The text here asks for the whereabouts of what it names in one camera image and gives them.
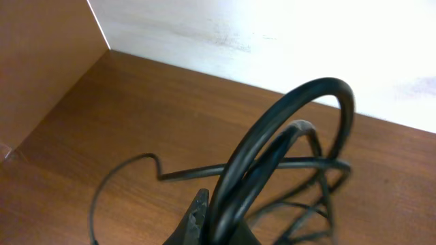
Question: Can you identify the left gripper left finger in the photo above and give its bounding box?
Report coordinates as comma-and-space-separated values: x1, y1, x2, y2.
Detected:
163, 189, 209, 245

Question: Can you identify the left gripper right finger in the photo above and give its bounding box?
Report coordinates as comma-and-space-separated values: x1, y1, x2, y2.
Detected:
228, 220, 261, 245

